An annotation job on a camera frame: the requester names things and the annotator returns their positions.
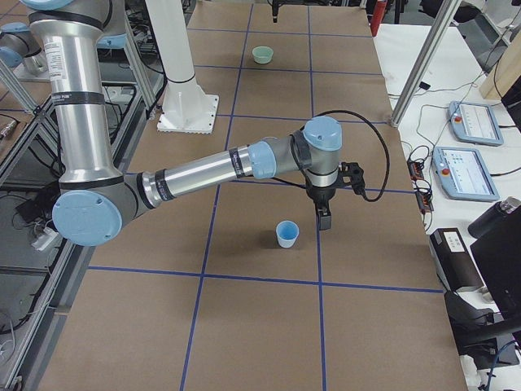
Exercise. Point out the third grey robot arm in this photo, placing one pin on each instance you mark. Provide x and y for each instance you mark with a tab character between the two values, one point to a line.
22	53

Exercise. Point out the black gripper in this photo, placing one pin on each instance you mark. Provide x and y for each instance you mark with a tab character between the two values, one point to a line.
319	194
276	6

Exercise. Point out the aluminium frame post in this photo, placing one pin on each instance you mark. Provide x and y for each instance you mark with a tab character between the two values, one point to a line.
434	37

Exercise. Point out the near blue teach pendant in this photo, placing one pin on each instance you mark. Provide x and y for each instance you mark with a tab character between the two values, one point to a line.
463	174

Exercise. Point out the white central pedestal column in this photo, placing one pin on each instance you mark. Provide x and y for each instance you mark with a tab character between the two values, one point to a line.
186	107

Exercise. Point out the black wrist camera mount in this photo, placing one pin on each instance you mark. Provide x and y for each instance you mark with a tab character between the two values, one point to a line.
351	174

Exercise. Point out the blue teach pendant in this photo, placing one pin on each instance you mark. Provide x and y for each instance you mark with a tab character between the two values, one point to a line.
475	123
463	174

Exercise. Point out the black computer monitor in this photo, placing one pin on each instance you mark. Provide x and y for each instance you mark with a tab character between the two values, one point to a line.
497	256

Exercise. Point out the black box with label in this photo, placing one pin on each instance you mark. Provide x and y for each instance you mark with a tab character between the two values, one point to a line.
453	261

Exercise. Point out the far blue teach pendant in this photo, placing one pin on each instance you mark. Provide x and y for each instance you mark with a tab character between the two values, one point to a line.
475	123

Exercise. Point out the red cylinder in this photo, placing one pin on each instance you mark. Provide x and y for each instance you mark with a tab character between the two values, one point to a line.
377	16

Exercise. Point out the small black square device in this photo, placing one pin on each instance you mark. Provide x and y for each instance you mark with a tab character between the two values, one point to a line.
424	85

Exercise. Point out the mint green bowl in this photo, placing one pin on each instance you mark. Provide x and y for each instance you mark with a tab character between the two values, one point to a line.
262	54

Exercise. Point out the aluminium side frame rail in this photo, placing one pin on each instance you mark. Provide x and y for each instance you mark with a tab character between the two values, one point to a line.
40	270

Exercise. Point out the light blue plastic cup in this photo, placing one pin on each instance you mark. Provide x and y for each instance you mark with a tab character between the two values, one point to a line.
287	233

